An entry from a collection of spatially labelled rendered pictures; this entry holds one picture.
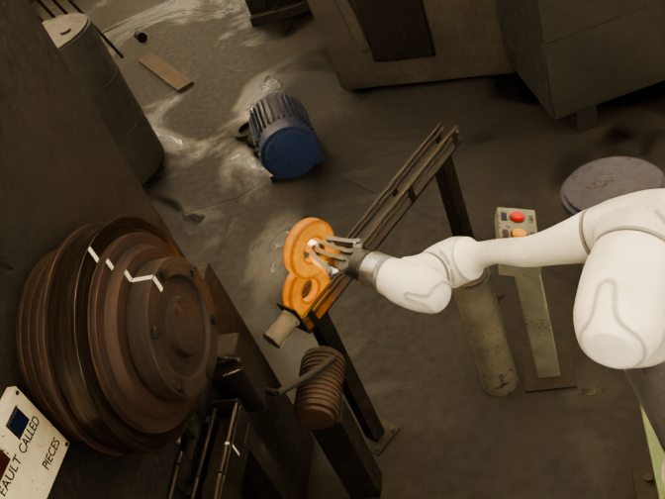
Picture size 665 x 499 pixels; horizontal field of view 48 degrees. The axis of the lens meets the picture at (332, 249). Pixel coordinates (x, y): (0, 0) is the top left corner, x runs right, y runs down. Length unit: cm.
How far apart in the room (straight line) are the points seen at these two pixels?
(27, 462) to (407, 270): 84
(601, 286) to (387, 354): 168
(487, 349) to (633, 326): 125
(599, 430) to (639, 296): 131
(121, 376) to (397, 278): 62
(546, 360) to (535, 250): 111
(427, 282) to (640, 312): 58
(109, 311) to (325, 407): 83
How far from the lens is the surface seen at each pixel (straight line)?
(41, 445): 150
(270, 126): 370
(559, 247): 141
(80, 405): 143
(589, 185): 259
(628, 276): 121
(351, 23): 408
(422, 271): 165
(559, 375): 259
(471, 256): 172
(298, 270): 187
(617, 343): 119
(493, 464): 245
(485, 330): 233
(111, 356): 142
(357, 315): 298
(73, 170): 173
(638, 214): 130
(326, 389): 208
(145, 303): 142
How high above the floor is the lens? 206
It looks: 38 degrees down
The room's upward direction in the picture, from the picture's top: 24 degrees counter-clockwise
